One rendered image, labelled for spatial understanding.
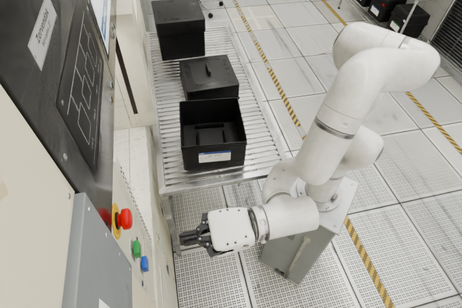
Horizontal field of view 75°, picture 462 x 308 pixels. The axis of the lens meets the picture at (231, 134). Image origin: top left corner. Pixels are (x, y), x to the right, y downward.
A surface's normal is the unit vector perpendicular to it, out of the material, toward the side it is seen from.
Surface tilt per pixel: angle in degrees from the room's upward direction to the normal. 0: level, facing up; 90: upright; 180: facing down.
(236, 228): 2
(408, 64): 60
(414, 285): 0
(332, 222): 0
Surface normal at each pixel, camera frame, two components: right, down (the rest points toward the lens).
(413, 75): 0.21, 0.53
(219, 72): 0.04, -0.65
